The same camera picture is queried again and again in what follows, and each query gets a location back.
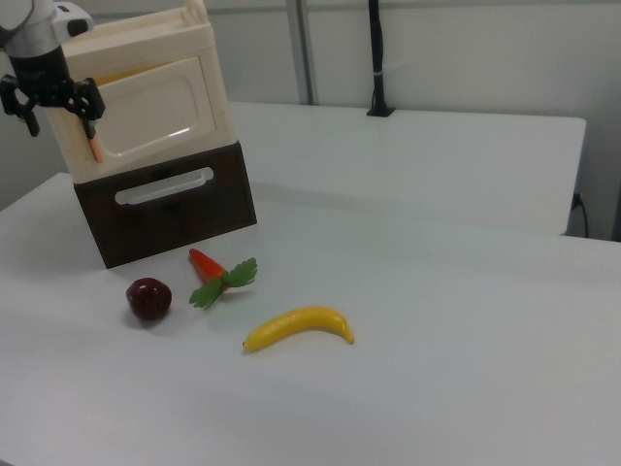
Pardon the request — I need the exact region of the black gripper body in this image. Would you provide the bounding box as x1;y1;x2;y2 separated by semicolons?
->
9;49;74;107

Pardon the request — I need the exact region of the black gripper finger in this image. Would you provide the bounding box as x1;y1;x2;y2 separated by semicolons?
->
0;74;40;138
67;77;107;141

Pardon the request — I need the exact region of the cream cabinet door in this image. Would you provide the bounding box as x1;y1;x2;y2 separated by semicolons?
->
88;54;218;165

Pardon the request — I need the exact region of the cream plastic cabinet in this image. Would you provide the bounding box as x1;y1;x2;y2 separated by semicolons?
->
46;0;234;183

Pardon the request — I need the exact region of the dark brown wooden drawer box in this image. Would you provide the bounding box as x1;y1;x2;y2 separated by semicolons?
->
72;140;258;270

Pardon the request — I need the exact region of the orange toy carrot with leaves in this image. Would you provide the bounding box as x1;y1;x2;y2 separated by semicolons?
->
187;248;259;311

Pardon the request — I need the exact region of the dark red toy apple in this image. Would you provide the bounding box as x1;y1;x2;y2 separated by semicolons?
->
125;277;174;322

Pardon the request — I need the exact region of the black pole with clamp base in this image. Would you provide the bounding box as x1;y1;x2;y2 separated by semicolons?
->
366;0;397;118

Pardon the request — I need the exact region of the yellow toy banana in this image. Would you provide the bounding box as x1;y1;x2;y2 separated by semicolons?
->
242;305;356;354

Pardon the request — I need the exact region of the white drawer handle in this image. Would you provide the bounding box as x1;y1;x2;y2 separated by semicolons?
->
114;167;215;208

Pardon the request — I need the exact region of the black cable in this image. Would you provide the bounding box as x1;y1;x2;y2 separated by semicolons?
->
572;192;591;239

